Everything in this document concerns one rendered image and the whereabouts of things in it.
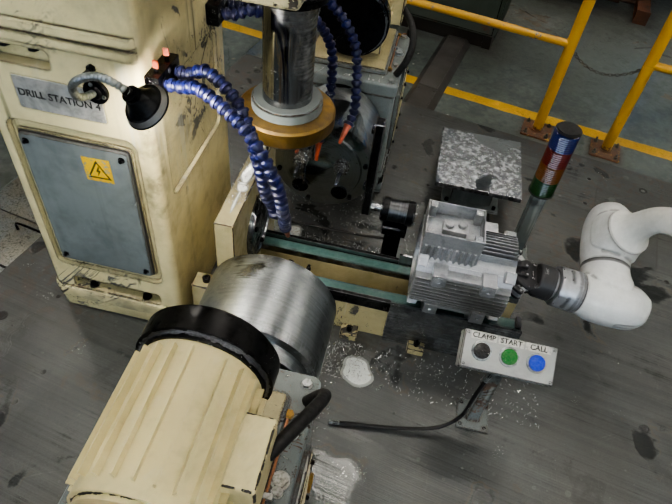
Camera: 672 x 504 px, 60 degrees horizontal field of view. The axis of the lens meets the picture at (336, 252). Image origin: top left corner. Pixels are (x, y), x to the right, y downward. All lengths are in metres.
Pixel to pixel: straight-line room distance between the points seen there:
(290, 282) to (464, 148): 0.93
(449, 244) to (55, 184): 0.76
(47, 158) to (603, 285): 1.11
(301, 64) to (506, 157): 0.94
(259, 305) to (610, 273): 0.75
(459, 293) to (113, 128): 0.72
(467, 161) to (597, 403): 0.74
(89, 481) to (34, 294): 0.94
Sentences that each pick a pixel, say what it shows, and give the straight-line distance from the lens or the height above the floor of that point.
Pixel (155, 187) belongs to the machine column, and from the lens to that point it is 1.10.
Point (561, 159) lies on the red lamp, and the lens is 1.46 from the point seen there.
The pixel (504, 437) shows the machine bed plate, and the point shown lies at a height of 0.80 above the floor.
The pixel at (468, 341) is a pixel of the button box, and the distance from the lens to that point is 1.12.
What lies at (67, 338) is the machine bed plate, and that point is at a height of 0.80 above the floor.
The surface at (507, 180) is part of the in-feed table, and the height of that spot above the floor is 0.92.
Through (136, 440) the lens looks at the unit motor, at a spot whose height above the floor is 1.35.
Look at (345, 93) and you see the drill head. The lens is 1.49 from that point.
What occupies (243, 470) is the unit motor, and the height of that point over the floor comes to 1.32.
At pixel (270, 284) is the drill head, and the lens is 1.01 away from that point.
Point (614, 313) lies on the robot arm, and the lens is 1.35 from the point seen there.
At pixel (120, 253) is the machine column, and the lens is 1.27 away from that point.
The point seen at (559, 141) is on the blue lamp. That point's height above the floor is 1.19.
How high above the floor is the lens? 1.95
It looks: 47 degrees down
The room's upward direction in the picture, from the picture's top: 8 degrees clockwise
